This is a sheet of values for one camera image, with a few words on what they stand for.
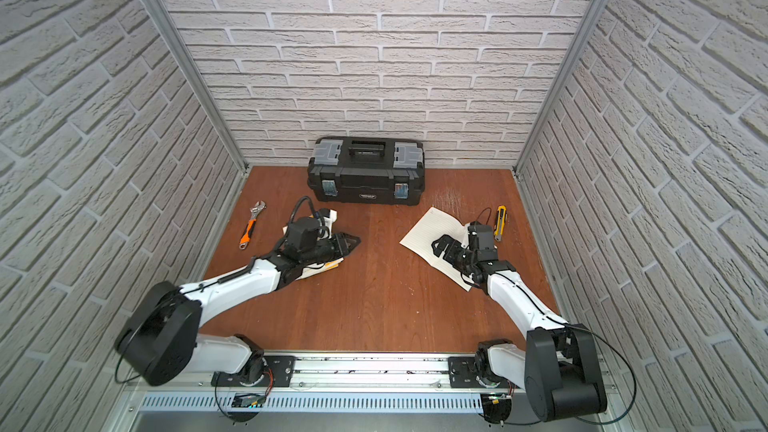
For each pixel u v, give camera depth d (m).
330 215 0.80
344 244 0.77
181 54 0.86
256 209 1.06
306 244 0.66
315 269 0.74
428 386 0.73
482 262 0.66
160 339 0.42
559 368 0.41
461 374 0.73
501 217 1.03
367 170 0.95
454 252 0.78
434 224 1.02
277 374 0.74
